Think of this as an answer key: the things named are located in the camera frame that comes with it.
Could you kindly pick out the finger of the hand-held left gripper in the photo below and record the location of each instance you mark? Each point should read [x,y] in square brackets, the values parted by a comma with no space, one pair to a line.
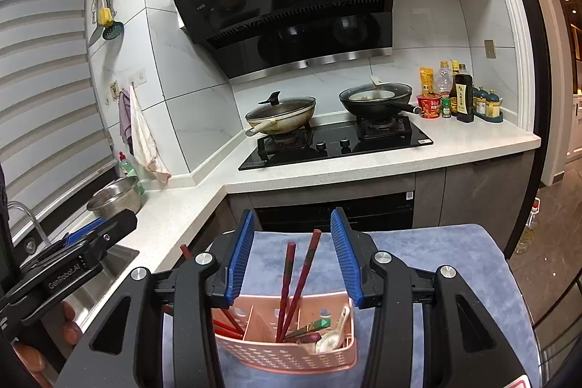
[120,226]
[84,230]

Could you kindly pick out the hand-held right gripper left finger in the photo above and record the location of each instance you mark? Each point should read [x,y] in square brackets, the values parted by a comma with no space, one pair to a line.
[241,251]

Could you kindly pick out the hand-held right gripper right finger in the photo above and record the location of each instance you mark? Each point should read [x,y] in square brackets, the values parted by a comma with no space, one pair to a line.
[345,260]

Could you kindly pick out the dark red chopstick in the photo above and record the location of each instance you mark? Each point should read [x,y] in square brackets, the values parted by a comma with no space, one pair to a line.
[307,265]
[286,279]

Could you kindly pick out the green chopstick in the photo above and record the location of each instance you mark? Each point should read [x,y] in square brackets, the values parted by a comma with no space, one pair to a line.
[313,327]

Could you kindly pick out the white spoon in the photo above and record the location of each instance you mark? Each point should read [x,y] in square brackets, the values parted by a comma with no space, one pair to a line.
[328,342]

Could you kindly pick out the pink utensil basket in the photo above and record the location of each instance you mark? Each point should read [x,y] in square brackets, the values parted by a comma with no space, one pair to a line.
[282,356]

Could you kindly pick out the person's left hand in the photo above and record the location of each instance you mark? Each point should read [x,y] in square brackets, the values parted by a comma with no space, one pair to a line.
[69,331]

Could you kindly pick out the steel bowl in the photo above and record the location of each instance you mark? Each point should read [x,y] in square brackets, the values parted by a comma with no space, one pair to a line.
[113,197]

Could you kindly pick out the steel sink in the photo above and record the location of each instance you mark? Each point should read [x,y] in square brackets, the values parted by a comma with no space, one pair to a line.
[109,274]

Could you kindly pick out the green dish soap bottle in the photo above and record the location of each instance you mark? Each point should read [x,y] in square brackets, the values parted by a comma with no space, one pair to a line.
[127,167]

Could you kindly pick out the chrome faucet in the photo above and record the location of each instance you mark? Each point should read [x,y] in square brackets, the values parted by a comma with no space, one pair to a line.
[27,210]

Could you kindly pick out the black built-in oven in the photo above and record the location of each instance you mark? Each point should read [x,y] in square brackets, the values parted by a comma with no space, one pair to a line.
[295,210]

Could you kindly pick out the beige cloth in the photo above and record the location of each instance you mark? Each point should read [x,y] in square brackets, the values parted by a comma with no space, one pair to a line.
[141,133]

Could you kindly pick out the purple cloth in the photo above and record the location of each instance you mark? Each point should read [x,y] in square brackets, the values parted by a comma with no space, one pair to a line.
[125,120]

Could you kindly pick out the blue towel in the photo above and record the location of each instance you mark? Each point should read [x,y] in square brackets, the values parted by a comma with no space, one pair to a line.
[454,251]

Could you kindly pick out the black gas stove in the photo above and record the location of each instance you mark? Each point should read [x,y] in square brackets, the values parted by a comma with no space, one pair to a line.
[336,147]

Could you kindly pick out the window blind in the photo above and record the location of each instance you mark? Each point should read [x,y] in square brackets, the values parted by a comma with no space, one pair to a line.
[45,97]

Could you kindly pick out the grey cabinet door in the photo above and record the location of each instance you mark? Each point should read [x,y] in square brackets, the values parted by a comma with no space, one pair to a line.
[473,197]

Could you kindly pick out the wok with glass lid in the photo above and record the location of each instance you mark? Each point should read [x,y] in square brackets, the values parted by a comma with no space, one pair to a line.
[282,115]

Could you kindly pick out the black wok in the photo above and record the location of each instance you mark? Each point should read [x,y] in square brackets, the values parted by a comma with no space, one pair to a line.
[373,104]

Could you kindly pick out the red noodle cup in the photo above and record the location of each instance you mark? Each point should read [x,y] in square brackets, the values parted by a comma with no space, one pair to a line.
[429,106]

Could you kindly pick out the small green cap bottle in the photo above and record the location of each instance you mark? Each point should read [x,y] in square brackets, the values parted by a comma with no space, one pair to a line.
[446,108]

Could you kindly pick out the oil bottle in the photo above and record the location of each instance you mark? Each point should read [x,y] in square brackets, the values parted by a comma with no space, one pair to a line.
[529,229]

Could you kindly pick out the teal skimmer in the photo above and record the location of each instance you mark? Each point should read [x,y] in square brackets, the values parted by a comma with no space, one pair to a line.
[112,32]

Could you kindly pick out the yellow packet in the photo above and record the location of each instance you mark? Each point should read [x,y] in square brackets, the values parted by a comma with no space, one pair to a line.
[426,79]

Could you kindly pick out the dark sauce bottle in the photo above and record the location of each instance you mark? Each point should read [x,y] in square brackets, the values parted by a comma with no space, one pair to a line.
[463,97]

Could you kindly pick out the clear plastic bottle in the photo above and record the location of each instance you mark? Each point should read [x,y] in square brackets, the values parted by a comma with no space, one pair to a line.
[443,81]

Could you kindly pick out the yellow brush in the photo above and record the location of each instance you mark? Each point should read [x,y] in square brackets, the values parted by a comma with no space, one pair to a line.
[106,17]

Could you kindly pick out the yellow cap bottle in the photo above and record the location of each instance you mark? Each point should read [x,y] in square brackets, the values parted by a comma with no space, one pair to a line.
[454,72]

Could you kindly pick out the black range hood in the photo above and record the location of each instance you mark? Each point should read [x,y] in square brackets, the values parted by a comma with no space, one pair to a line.
[295,6]

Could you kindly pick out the beige wall socket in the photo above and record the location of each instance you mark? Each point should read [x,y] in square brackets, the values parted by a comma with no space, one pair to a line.
[113,89]

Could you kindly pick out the white wall socket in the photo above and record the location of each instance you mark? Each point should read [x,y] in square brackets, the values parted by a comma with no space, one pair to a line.
[138,77]

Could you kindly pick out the wall switch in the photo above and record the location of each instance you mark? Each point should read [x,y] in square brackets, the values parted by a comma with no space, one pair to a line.
[489,48]

